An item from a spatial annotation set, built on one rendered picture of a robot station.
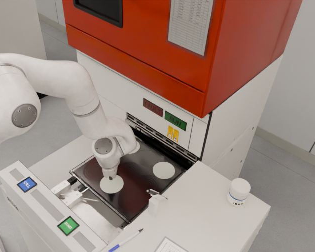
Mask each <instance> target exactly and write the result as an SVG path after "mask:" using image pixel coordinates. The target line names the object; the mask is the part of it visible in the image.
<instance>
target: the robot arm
mask: <svg viewBox="0 0 315 252"><path fill-rule="evenodd" d="M36 92H37V93H41V94H44V95H48V96H52V97H56V98H62V99H64V100H65V102H66V104H67V106H68V108H69V110H70V111H71V113H72V115H73V117H74V119H75V121H76V122H77V124H78V126H79V128H80V130H81V132H82V133H83V135H84V136H85V137H86V138H88V139H90V140H94V142H93V144H92V152H93V154H94V155H95V157H96V159H97V161H98V163H99V165H100V166H101V167H102V171H103V175H104V177H105V178H109V180H110V181H112V180H113V179H115V178H116V176H117V174H118V172H119V170H118V166H119V164H120V162H121V157H123V156H125V155H127V154H129V153H131V152H133V151H134V150H135V149H136V148H137V141H136V137H135V134H134V132H133V130H132V128H131V127H130V126H129V125H128V124H127V123H126V122H125V121H123V120H122V119H119V118H117V117H111V116H106V115H105V112H104V110H103V107H102V104H101V102H100V99H99V96H98V94H97V91H96V89H95V86H94V84H93V81H92V79H91V76H90V74H89V73H88V71H87V70H86V69H85V67H83V66H82V65H81V64H79V63H77V62H74V61H65V60H63V61H52V60H42V59H37V58H33V57H29V56H25V55H21V54H16V53H0V144H2V143H3V142H4V141H6V140H8V139H11V138H14V137H17V136H21V135H23V134H25V133H27V132H28V131H29V130H30V129H31V128H32V127H33V126H34V125H35V124H36V122H37V121H38V119H39V116H40V113H41V102H40V99H39V97H38V95H37V93H36ZM112 137H114V138H112ZM0 252H2V250H1V249H0Z"/></svg>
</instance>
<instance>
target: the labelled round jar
mask: <svg viewBox="0 0 315 252"><path fill-rule="evenodd" d="M250 190H251V186H250V184H249V183H248V182H247V181H246V180H244V179H242V178H236V179H234V180H233V181H232V183H231V186H230V189H229V192H228V194H227V198H226V199H227V202H228V204H229V205H231V206H232V207H234V208H241V207H243V206H244V204H245V202H246V200H247V197H248V195H249V192H250Z"/></svg>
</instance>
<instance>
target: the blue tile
mask: <svg viewBox="0 0 315 252"><path fill-rule="evenodd" d="M34 185H35V183H34V182H33V181H32V180H31V179H30V178H29V179H27V180H26V181H24V182H22V183H21V184H19V186H20V187H21V188H22V189H23V190H24V191H27V190H28V189H30V188H31V187H33V186H34Z"/></svg>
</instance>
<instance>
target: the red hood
mask: <svg viewBox="0 0 315 252"><path fill-rule="evenodd" d="M302 2H303V0H62V4H63V11H64V18H65V25H66V32H67V39H68V44H69V45H70V46H71V47H73V48H75V49H77V50H79V51H80V52H82V53H84V54H86V55H88V56H89V57H91V58H93V59H95V60H97V61H98V62H100V63H102V64H104V65H106V66H107V67H109V68H111V69H113V70H115V71H116V72H118V73H120V74H122V75H124V76H125V77H127V78H129V79H131V80H132V81H134V82H136V83H138V84H140V85H141V86H143V87H145V88H147V89H149V90H150V91H152V92H154V93H156V94H158V95H159V96H161V97H163V98H165V99H167V100H168V101H170V102H172V103H174V104H176V105H177V106H179V107H181V108H183V109H185V110H186V111H188V112H190V113H192V114H194V115H195V116H197V117H199V118H201V119H203V118H204V117H205V116H207V115H208V114H209V113H210V112H212V111H213V110H214V109H215V108H217V107H218V106H219V105H220V104H221V103H223V102H224V101H225V100H226V99H228V98H229V97H230V96H231V95H233V94H234V93H235V92H236V91H238V90H239V89H240V88H241V87H243V86H244V85H245V84H246V83H248V82H249V81H250V80H251V79H253V78H254V77H255V76H256V75H258V74H259V73H260V72H261V71H262V70H264V69H265V68H266V67H267V66H269V65H270V64H271V63H272V62H274V61H275V60H276V59H277V58H279V57H280V56H281V55H282V54H284V51H285V49H286V46H287V43H288V41H289V38H290V35H291V32H292V30H293V27H294V24H295V21H296V19H297V16H298V13H299V10H300V8H301V5H302Z"/></svg>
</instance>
